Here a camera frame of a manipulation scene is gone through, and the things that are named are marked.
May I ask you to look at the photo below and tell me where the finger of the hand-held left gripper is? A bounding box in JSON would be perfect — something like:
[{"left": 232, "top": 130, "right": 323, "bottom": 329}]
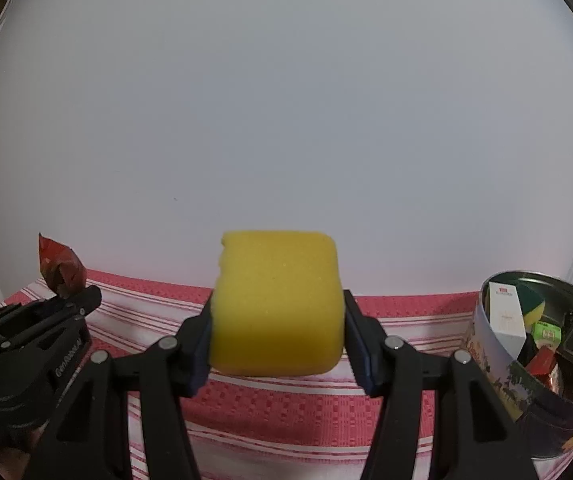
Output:
[{"left": 0, "top": 285, "right": 103, "bottom": 346}]

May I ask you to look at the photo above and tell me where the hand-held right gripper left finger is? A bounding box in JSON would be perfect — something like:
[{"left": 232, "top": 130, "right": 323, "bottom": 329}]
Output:
[{"left": 21, "top": 300, "right": 214, "bottom": 480}]

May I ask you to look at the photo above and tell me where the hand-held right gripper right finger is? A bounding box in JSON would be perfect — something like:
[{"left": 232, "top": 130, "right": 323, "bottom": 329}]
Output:
[{"left": 341, "top": 290, "right": 540, "bottom": 480}]

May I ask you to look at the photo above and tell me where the red candy wrapper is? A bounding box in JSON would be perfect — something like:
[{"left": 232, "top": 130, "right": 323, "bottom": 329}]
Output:
[{"left": 38, "top": 232, "right": 87, "bottom": 297}]

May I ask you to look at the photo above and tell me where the yellow green scouring sponge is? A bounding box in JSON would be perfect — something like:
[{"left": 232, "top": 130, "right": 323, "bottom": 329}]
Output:
[
  {"left": 208, "top": 231, "right": 343, "bottom": 376},
  {"left": 519, "top": 287, "right": 543, "bottom": 333}
]

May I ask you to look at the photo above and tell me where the white textured box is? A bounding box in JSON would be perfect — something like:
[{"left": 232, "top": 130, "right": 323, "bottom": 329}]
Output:
[{"left": 487, "top": 281, "right": 526, "bottom": 361}]

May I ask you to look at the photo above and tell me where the green tissue pack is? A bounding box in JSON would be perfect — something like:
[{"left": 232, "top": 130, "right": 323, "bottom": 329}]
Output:
[{"left": 531, "top": 322, "right": 563, "bottom": 348}]

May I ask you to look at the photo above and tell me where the round metal cookie tin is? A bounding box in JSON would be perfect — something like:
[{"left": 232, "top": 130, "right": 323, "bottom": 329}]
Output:
[{"left": 469, "top": 270, "right": 573, "bottom": 461}]

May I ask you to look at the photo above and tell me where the red white striped cloth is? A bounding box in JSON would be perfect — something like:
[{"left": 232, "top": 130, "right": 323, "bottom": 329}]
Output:
[{"left": 0, "top": 269, "right": 573, "bottom": 480}]

